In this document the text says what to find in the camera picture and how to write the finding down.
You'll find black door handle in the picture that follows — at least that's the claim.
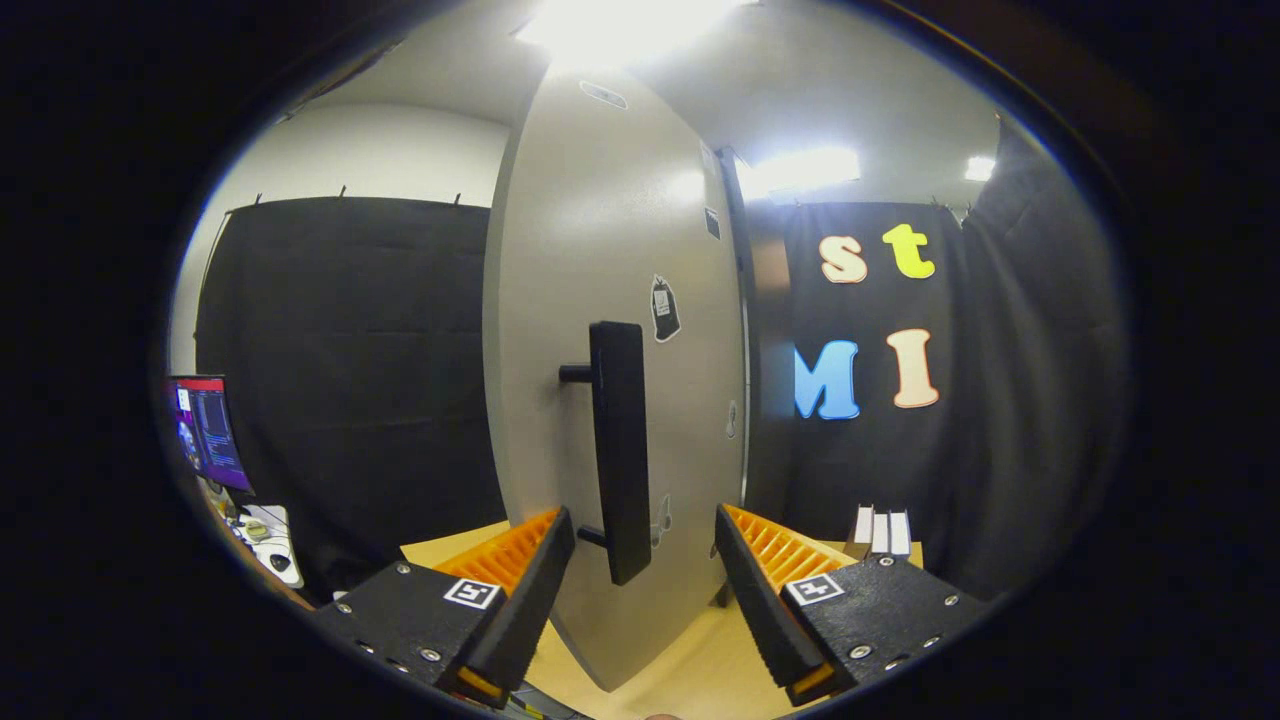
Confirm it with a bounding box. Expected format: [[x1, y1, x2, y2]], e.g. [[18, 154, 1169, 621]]
[[558, 320, 653, 587]]

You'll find small ceiling light panel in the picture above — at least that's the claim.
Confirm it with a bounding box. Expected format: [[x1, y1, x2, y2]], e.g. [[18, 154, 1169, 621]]
[[740, 148, 861, 201]]

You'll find dark grey cabinet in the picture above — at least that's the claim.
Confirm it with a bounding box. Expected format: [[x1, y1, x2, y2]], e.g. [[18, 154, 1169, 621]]
[[725, 145, 796, 611]]

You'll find beige cabinet door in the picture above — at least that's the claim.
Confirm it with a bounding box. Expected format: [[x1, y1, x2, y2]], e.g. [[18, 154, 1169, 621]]
[[483, 65, 749, 693]]

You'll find black backdrop cloth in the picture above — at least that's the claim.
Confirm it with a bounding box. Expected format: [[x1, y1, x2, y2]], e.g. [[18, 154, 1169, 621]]
[[190, 120, 1131, 606]]

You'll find white desk pad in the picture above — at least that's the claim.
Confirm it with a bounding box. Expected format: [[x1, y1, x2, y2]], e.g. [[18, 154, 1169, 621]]
[[232, 503, 305, 589]]

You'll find computer monitor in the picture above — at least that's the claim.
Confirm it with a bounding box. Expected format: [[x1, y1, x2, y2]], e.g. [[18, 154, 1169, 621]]
[[168, 375, 253, 496]]

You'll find large ceiling light panel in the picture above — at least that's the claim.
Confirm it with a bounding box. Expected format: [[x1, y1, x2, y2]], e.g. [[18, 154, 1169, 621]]
[[515, 0, 741, 71]]

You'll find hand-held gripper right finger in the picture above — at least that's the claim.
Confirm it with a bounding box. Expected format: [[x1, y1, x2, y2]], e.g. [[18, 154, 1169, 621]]
[[713, 503, 991, 707]]

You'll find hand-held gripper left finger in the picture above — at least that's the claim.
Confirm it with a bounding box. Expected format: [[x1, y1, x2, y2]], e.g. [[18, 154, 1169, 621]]
[[310, 506, 577, 710]]

